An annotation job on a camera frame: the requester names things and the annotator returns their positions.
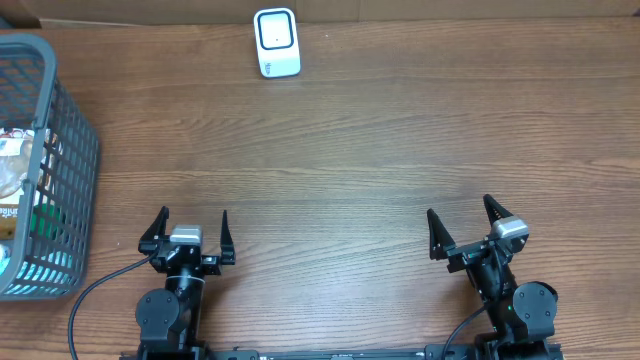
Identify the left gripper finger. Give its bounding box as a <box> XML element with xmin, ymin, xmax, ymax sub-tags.
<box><xmin>138</xmin><ymin>206</ymin><xmax>169</xmax><ymax>254</ymax></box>
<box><xmin>220</xmin><ymin>210</ymin><xmax>236</xmax><ymax>265</ymax></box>

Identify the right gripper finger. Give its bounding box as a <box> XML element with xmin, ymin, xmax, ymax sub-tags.
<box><xmin>483</xmin><ymin>194</ymin><xmax>513</xmax><ymax>225</ymax></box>
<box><xmin>426</xmin><ymin>209</ymin><xmax>456</xmax><ymax>260</ymax></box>

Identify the brown white snack bag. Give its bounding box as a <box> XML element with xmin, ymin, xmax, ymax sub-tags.
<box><xmin>1</xmin><ymin>128</ymin><xmax>35</xmax><ymax>240</ymax></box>

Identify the teal snack packet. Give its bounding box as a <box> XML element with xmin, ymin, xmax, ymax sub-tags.
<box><xmin>3</xmin><ymin>251</ymin><xmax>73</xmax><ymax>295</ymax></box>

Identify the green lid jar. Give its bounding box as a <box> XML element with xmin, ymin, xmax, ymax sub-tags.
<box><xmin>29</xmin><ymin>204</ymin><xmax>66</xmax><ymax>241</ymax></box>

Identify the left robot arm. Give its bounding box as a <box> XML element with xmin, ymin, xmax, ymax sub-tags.
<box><xmin>135</xmin><ymin>207</ymin><xmax>236</xmax><ymax>360</ymax></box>

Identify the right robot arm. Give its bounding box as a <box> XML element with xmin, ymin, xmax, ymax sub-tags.
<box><xmin>425</xmin><ymin>194</ymin><xmax>563</xmax><ymax>359</ymax></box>

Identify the white barcode scanner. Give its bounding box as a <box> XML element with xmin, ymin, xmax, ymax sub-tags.
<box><xmin>253</xmin><ymin>7</ymin><xmax>301</xmax><ymax>78</ymax></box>

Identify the grey plastic shopping basket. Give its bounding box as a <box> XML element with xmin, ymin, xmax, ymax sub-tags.
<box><xmin>1</xmin><ymin>34</ymin><xmax>100</xmax><ymax>302</ymax></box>

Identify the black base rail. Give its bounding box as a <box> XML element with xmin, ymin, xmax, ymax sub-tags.
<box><xmin>118</xmin><ymin>344</ymin><xmax>565</xmax><ymax>360</ymax></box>

